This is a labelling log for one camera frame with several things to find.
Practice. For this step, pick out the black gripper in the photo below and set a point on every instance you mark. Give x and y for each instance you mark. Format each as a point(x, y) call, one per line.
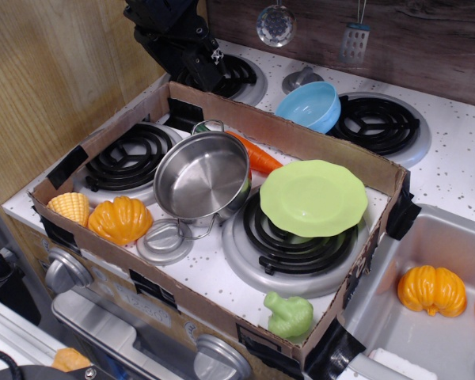
point(187, 46)

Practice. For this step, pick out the green toy broccoli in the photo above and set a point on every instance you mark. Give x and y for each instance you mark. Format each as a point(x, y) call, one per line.
point(290, 317)

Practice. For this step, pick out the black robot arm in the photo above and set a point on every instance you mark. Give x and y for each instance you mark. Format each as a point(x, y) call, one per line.
point(159, 15)

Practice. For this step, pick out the green toy behind pot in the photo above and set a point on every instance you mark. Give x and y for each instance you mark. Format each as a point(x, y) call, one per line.
point(199, 128)

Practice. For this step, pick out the stainless steel pot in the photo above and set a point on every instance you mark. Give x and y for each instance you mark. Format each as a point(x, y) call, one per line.
point(205, 178)

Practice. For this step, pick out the back left black burner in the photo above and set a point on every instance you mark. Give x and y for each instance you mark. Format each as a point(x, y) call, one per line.
point(232, 77)

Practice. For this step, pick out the black burner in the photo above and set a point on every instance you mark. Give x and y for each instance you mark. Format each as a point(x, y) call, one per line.
point(384, 125)
point(127, 166)
point(232, 77)
point(271, 259)

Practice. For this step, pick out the hanging silver strainer ladle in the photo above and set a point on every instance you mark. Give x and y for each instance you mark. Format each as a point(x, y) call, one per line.
point(276, 25)

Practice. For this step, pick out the silver back stovetop knob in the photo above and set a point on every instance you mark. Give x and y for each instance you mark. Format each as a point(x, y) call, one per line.
point(300, 78)

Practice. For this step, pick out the front left black burner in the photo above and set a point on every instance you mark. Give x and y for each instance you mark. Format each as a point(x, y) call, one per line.
point(127, 166)

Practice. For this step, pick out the orange toy carrot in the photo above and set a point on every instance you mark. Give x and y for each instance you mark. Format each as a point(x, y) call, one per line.
point(259, 159)

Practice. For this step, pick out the blue plastic bowl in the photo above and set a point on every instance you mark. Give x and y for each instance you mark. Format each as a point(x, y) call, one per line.
point(315, 105)

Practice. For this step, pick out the hanging silver spatula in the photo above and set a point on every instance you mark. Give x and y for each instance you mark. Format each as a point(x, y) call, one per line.
point(355, 38)

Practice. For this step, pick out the orange toy pumpkin in fence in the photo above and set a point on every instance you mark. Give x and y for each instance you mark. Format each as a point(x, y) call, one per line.
point(121, 221)

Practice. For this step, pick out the yellow toy corn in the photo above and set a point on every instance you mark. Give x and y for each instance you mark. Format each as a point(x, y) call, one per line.
point(71, 205)

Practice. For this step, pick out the green plastic plate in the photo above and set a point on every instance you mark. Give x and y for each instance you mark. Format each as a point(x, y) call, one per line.
point(313, 198)

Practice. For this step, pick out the silver knob on stovetop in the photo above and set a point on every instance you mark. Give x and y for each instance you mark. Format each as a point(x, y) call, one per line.
point(168, 241)

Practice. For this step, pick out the back right black burner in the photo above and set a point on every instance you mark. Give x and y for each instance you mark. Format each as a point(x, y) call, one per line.
point(384, 125)

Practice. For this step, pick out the front right black burner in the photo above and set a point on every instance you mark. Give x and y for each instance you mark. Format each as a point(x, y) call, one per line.
point(271, 259)

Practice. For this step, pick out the cardboard fence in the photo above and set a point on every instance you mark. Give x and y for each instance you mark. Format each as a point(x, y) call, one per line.
point(202, 294)

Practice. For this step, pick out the left silver oven knob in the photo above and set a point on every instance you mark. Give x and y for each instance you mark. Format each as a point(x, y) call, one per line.
point(65, 272)

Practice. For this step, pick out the silver oven knob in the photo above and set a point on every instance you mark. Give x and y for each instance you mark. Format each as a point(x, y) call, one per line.
point(216, 359)
point(65, 272)

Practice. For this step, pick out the right silver oven knob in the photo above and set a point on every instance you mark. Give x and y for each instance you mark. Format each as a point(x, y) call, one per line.
point(216, 359)

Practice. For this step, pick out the orange toy on floor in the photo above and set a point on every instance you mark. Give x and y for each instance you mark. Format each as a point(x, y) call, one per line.
point(69, 359)

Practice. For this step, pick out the orange toy pumpkin in sink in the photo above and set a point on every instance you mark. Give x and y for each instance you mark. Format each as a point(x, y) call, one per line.
point(434, 290)

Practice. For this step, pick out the silver sink basin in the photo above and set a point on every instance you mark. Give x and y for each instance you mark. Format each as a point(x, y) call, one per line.
point(375, 316)

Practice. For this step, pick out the silver oven door handle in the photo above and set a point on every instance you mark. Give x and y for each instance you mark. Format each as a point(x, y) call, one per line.
point(142, 351)

